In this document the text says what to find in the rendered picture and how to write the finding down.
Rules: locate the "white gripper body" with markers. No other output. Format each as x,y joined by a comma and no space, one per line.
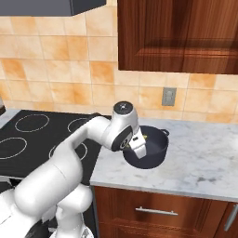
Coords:
139,148

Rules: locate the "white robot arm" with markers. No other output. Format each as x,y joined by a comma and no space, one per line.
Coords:
62,173

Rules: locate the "dark blue pot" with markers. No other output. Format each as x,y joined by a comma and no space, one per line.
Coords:
155,155

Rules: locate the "yellow-green food piece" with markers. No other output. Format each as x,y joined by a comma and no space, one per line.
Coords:
144,136

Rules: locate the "dark wood drawer front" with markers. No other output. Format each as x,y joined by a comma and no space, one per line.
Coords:
124,204

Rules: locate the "black hob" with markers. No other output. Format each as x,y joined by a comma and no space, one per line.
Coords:
31,145

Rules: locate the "dark wood lower cupboard door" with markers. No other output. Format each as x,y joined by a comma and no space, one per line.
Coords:
221,231

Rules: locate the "dark wood cupboard door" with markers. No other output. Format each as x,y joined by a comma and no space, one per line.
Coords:
221,231
176,34

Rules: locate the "dark wood upper cupboard door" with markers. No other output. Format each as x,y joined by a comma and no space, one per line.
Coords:
176,34

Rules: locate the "dark object with grey rim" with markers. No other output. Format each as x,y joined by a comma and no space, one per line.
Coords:
1,107

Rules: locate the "dark grey range hood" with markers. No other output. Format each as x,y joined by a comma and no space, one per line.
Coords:
46,6

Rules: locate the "grey wall outlet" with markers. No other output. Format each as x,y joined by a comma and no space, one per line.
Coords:
169,96

